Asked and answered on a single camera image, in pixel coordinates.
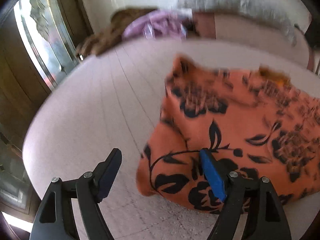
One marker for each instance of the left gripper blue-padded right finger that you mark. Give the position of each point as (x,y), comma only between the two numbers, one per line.
(266,218)

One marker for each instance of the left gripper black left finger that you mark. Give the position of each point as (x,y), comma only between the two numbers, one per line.
(55,217)

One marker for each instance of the orange black floral garment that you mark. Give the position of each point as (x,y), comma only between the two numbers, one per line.
(253,122)

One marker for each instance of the pink quilted mattress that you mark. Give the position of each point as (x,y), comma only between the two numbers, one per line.
(113,101)

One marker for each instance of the pink bolster cushion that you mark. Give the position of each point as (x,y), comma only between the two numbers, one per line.
(241,30)

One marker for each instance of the brown garment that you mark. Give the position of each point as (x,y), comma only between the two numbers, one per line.
(99,43)

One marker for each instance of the purple floral cloth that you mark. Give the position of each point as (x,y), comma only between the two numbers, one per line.
(160,23)

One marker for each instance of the stained glass door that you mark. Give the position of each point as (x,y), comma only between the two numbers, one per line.
(38,42)

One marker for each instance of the grey quilted pillow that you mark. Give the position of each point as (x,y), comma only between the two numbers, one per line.
(284,15)

